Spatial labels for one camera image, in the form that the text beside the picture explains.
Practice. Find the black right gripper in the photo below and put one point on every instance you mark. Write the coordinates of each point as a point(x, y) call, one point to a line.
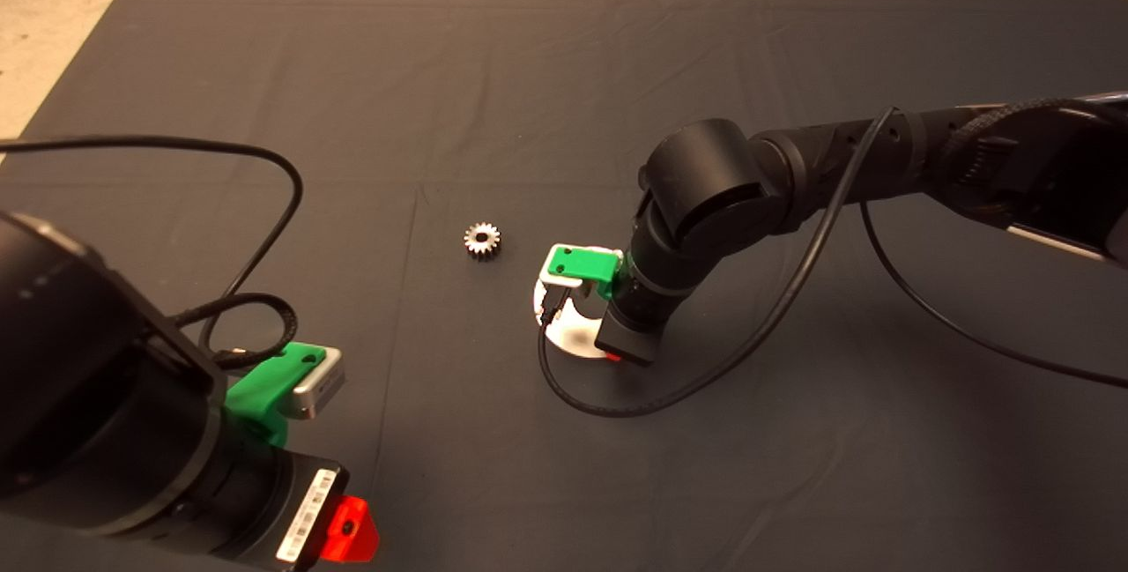
point(630, 341)

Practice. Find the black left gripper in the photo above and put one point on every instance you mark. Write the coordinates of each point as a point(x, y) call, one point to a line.
point(264, 501)

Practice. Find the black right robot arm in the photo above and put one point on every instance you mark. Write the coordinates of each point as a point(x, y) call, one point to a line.
point(705, 180)

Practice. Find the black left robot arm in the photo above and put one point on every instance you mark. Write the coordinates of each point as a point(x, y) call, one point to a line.
point(88, 378)

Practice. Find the round metal carrier plate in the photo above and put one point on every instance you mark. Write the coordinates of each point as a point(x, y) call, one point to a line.
point(568, 338)

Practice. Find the small steel planetary gear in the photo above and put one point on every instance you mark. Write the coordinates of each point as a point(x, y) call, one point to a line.
point(482, 241)

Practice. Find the dark grey table cloth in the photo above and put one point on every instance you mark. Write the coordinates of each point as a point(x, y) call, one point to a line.
point(564, 70)

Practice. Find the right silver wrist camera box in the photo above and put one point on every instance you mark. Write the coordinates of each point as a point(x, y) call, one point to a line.
point(557, 283)

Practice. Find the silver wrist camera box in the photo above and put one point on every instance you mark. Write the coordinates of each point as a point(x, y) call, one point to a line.
point(557, 283)
point(317, 384)

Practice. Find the right green camera mount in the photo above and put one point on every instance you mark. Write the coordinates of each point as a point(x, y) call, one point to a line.
point(582, 265)

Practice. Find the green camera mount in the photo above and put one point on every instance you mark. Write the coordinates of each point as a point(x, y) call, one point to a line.
point(260, 387)
point(582, 265)

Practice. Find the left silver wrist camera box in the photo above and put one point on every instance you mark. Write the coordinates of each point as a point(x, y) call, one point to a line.
point(317, 384)

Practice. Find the left green camera mount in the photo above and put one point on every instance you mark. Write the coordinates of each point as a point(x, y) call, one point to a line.
point(260, 387)

